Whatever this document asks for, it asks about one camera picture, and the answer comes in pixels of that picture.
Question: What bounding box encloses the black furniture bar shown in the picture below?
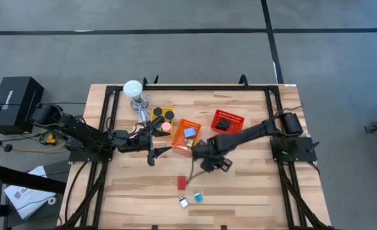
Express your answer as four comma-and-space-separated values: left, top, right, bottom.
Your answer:
0, 162, 67, 194

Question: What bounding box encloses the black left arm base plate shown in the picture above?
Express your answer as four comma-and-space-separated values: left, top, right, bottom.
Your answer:
68, 146, 115, 162

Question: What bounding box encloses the orange plastic basket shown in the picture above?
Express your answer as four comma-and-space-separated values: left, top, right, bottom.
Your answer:
171, 119, 203, 153

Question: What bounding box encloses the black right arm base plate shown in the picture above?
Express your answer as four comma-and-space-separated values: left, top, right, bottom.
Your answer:
270, 135, 318, 164

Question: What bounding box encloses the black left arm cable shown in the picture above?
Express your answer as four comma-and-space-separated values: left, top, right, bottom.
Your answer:
105, 116, 151, 135

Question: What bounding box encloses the yellow cable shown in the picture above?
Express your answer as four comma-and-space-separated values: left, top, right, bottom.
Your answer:
12, 134, 68, 154

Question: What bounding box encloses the red plastic basket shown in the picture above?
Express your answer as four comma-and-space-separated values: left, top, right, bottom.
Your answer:
211, 109, 245, 135

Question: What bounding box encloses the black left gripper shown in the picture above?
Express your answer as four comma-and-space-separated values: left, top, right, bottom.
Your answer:
136, 124, 173, 167

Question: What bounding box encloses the black cardboard box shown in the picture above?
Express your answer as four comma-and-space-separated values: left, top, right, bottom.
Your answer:
0, 75, 45, 135

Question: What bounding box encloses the white round desk lamp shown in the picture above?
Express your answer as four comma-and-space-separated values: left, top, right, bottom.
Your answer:
123, 79, 150, 111

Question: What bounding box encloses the yellow plastic basket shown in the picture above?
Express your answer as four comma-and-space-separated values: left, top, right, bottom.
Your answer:
149, 107, 176, 137

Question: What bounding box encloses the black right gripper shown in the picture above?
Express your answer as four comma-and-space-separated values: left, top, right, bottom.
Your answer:
192, 139, 234, 173

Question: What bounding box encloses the white lamp cable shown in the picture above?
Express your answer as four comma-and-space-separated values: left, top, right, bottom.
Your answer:
130, 94, 151, 125

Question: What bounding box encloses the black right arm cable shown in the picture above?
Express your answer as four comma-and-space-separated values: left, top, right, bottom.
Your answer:
187, 158, 208, 186

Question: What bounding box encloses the light blue wall charger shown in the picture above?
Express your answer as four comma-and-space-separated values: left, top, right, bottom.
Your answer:
183, 126, 197, 139

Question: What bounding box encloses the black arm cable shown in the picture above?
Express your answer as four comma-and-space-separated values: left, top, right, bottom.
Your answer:
105, 116, 151, 135
187, 158, 208, 186

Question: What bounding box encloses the black metal table frame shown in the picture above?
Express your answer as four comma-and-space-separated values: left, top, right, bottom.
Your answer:
56, 83, 336, 230

